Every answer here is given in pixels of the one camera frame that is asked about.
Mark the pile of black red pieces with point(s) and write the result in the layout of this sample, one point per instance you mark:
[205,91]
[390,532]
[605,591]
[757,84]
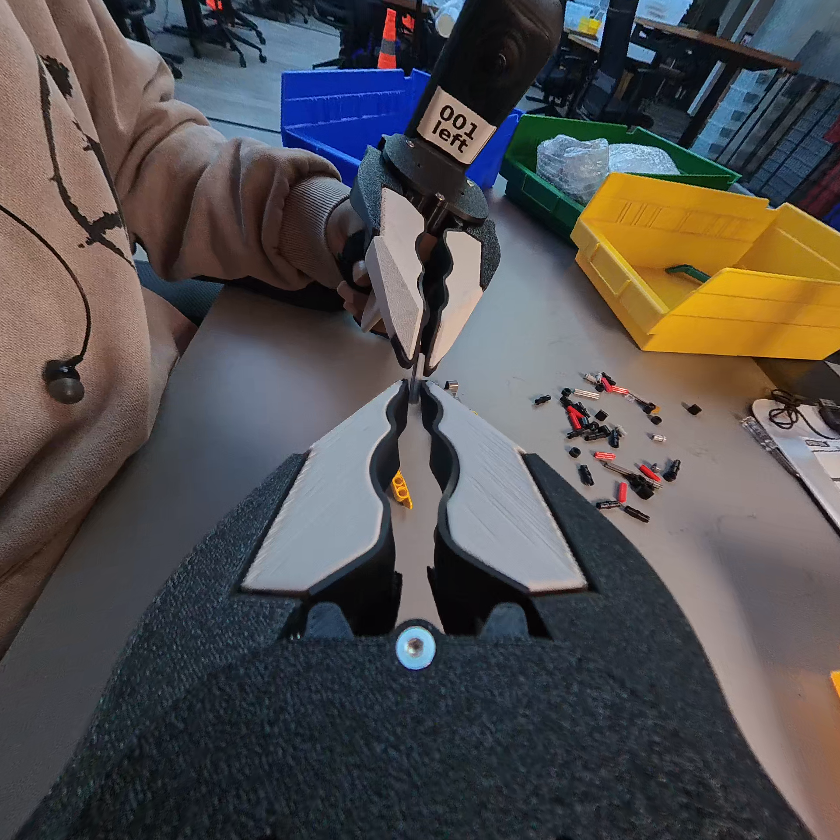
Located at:
[578,418]

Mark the yellow building block assembly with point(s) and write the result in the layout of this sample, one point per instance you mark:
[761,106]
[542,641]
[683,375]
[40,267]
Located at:
[400,490]

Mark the wooden background table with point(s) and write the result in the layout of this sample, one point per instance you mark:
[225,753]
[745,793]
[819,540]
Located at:
[715,46]

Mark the black office chair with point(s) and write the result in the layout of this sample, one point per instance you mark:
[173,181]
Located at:
[210,26]

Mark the clear plastic bag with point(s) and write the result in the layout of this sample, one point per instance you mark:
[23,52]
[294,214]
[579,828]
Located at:
[591,164]

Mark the person's left hand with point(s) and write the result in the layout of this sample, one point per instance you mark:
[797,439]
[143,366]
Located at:
[348,269]

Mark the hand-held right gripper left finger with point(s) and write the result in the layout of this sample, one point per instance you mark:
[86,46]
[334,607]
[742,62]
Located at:
[322,525]

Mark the person's left forearm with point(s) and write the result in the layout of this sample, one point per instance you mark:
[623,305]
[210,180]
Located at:
[236,210]

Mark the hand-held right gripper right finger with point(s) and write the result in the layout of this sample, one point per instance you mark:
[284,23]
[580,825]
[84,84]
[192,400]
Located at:
[512,525]

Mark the blue plastic bin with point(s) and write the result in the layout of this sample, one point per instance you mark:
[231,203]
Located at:
[328,125]

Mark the grey desk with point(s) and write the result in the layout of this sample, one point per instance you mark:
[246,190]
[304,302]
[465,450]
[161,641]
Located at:
[263,381]

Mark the person's torso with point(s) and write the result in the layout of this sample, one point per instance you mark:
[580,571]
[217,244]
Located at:
[53,499]

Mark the printed instruction sheet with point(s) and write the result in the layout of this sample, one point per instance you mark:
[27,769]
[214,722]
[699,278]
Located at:
[801,473]

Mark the orange traffic cone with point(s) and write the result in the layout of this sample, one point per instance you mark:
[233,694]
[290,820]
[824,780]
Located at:
[390,40]

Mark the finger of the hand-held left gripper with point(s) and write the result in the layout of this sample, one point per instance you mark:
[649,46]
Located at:
[394,269]
[460,289]

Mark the green plastic bin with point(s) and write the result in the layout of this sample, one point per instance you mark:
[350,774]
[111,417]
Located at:
[538,197]

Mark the black flat device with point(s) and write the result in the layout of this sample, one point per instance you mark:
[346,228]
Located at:
[801,378]

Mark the green plastic piece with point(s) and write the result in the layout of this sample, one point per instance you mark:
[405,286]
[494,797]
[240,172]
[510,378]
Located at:
[687,273]

